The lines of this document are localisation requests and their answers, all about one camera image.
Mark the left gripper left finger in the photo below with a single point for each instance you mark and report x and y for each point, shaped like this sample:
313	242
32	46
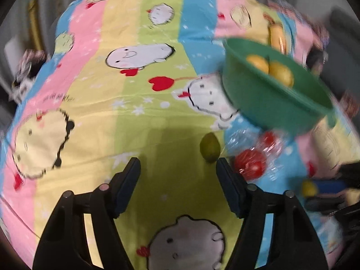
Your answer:
63	243

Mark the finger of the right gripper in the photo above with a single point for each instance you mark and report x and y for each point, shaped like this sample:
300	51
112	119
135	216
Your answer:
324	205
323	186

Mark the small green olive fruit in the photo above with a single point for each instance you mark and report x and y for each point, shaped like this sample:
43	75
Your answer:
309	189

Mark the red tomato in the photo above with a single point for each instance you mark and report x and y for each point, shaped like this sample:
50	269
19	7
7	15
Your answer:
251	164
270	142

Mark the green plastic basin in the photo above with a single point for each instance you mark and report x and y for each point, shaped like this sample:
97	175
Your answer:
265	101

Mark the yellow-green pear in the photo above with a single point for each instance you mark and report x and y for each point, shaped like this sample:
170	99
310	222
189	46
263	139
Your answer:
281	73

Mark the yellow lemon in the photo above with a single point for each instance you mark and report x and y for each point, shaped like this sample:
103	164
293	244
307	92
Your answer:
259	62

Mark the grey sofa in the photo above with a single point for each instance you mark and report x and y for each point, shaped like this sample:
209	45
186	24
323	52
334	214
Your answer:
341	71

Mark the yellow bear water bottle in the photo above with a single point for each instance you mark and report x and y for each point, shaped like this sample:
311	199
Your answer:
277	34

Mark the colourful cartoon bed sheet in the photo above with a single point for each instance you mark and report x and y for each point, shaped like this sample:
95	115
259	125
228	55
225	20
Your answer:
162	93

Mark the clutter pile of bags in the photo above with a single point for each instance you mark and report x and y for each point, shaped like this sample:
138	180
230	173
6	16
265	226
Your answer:
28	68

